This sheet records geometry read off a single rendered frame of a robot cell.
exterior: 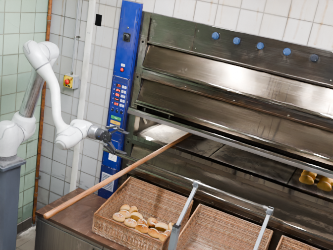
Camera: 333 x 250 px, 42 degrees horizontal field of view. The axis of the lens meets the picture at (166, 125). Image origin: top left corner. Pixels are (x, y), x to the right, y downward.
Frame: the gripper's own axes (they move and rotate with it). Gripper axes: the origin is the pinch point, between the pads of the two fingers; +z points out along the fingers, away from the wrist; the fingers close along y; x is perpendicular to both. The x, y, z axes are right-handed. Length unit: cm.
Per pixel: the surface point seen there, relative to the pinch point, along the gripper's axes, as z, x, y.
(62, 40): -100, -55, -41
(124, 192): -20, -44, 59
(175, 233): 46, 5, 43
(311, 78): 91, -57, -57
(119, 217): -12, -28, 71
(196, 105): 21, -56, -20
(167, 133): -8, -80, 16
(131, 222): -1, -28, 71
